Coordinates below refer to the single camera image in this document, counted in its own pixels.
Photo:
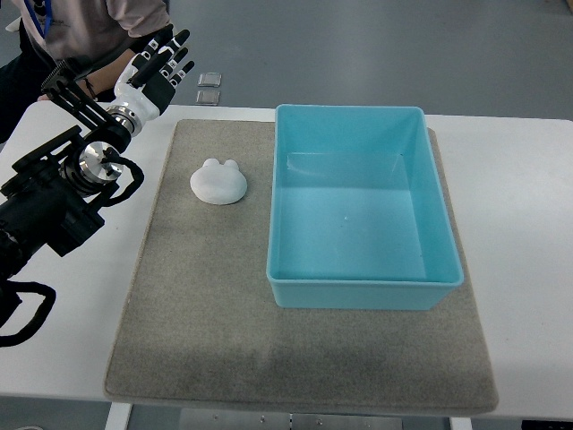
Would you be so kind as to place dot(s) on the white plush bunny toy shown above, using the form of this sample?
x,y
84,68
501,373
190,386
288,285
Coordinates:
x,y
218,183

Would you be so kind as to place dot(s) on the blue plastic box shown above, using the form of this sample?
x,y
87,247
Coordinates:
x,y
358,216

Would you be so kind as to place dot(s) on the person in white shirt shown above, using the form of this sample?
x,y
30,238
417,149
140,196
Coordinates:
x,y
108,33

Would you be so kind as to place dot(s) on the floor outlet plate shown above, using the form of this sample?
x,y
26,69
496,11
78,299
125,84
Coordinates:
x,y
207,97
211,80

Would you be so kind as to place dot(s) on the lower floor outlet plate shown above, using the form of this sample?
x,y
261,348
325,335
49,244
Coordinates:
x,y
207,97

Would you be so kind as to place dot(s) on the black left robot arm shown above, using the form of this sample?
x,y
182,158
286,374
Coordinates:
x,y
58,189

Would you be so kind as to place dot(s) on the upper floor outlet plate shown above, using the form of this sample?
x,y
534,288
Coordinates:
x,y
211,80

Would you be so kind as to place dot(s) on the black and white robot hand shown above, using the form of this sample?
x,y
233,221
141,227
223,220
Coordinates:
x,y
148,83

